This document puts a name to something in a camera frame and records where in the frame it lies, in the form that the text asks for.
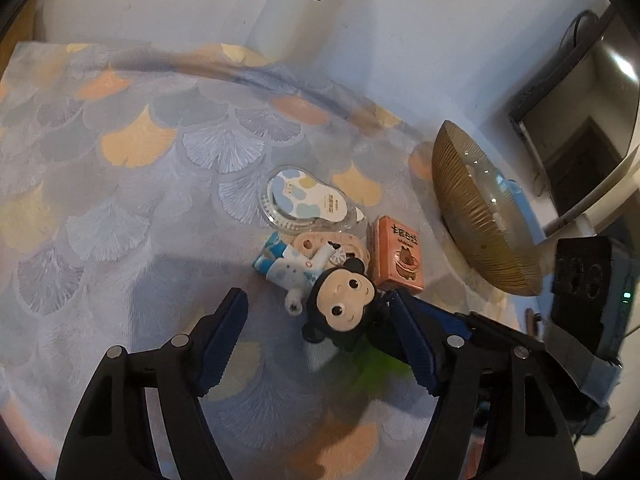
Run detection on clear plastic pack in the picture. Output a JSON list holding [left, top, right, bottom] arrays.
[[261, 166, 367, 237]]

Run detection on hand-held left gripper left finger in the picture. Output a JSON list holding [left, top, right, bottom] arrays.
[[55, 287, 250, 480]]

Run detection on doll in white clothes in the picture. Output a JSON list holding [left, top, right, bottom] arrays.
[[254, 232, 347, 317]]

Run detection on amber ribbed glass plate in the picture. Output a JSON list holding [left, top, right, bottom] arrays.
[[431, 120, 544, 297]]

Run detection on white pole with black clamp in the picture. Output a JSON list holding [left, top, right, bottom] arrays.
[[244, 0, 337, 63]]

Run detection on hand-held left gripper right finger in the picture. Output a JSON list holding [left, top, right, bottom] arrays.
[[390, 290, 583, 480]]

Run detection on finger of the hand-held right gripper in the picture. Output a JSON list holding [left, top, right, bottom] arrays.
[[437, 309, 549, 361]]

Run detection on printed blanket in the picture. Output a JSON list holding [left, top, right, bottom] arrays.
[[0, 40, 541, 480]]

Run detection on orange small box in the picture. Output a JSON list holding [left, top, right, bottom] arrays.
[[366, 215, 427, 294]]

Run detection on black monkey toy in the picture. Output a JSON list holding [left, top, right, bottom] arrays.
[[301, 257, 401, 361]]

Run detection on black television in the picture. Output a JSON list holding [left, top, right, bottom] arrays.
[[509, 9, 640, 223]]

